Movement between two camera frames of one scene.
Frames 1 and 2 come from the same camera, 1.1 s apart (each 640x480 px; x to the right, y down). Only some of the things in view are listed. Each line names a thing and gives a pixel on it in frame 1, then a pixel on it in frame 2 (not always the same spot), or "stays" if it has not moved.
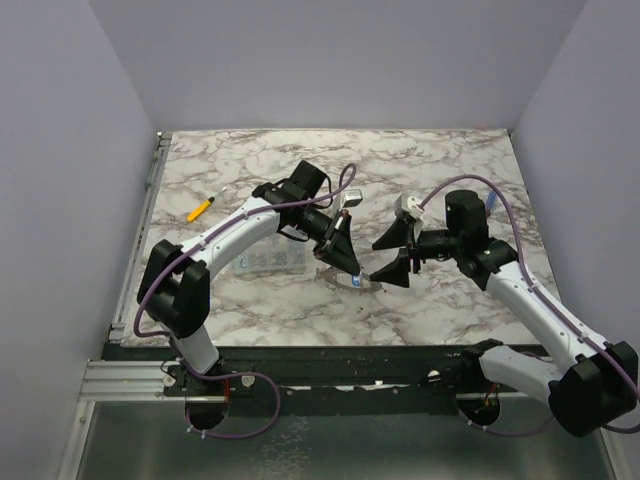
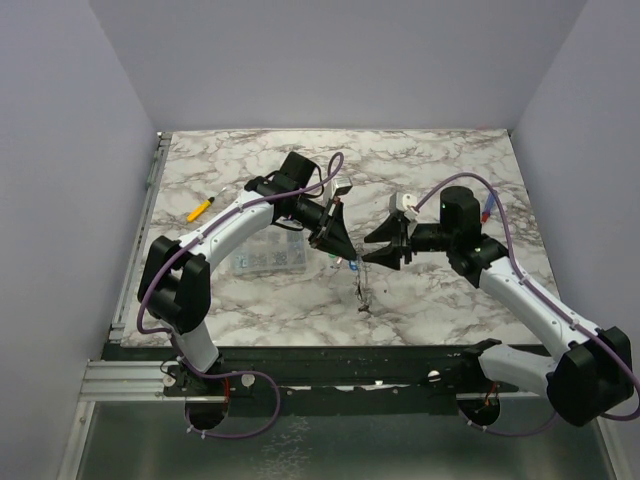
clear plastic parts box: x=280 y=254 stays
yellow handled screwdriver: x=203 y=207 stays
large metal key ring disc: x=328 y=277 -> x=359 y=292
